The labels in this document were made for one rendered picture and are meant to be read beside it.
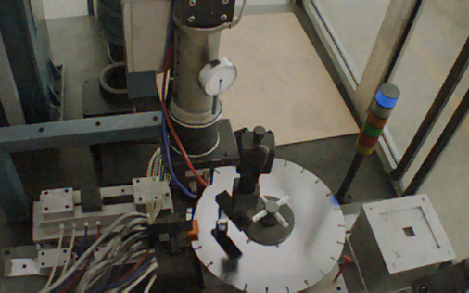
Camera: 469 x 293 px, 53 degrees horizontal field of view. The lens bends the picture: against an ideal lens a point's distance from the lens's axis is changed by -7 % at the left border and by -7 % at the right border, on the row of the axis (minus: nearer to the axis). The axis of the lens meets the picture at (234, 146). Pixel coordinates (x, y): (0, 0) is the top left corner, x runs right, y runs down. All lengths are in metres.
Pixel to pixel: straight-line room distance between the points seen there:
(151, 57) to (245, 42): 1.05
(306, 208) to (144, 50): 0.54
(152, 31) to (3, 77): 0.69
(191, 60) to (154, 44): 0.07
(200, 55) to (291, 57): 1.10
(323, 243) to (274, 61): 0.79
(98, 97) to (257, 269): 0.58
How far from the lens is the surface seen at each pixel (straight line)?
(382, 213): 1.17
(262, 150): 0.70
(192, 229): 0.97
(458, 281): 0.89
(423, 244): 1.18
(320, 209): 1.07
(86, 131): 1.03
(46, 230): 1.18
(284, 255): 0.99
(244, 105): 1.49
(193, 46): 0.60
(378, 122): 1.09
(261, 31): 1.77
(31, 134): 1.05
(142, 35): 0.65
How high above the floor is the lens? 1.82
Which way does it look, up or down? 51 degrees down
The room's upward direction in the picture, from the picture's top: 9 degrees clockwise
